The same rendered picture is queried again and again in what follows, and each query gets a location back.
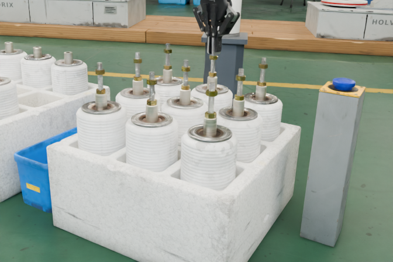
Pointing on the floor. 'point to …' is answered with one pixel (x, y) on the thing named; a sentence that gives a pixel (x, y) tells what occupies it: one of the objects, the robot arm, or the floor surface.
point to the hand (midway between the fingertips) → (214, 45)
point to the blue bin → (37, 172)
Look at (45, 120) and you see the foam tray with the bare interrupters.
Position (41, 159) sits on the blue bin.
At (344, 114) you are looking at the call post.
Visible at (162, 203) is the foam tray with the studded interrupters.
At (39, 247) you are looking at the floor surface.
